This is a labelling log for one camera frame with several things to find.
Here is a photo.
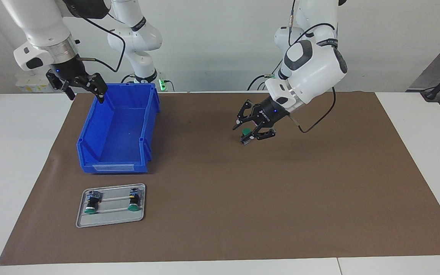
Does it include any blue plastic storage bin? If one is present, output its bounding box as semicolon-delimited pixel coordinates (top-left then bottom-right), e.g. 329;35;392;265
76;82;161;174

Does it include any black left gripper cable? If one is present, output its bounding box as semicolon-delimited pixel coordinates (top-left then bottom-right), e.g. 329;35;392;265
288;0;338;133

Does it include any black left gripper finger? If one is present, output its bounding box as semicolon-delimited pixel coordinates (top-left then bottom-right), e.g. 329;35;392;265
249;124;277;142
233;99;262;130

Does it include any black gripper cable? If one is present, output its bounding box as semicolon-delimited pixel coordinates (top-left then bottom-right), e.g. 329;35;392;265
65;0;126;73
288;0;338;133

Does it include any brown table mat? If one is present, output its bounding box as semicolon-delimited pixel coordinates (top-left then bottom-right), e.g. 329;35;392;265
0;92;440;266

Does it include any white electrical box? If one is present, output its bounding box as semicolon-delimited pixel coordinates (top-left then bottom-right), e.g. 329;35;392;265
15;74;54;93

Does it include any silver metal tray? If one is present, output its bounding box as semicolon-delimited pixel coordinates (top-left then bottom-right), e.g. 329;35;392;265
76;183;146;228

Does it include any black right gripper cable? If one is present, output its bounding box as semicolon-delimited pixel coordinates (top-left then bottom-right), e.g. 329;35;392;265
65;0;126;73

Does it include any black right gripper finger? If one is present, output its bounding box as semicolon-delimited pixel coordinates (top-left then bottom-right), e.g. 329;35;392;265
46;73;77;101
76;72;108;104

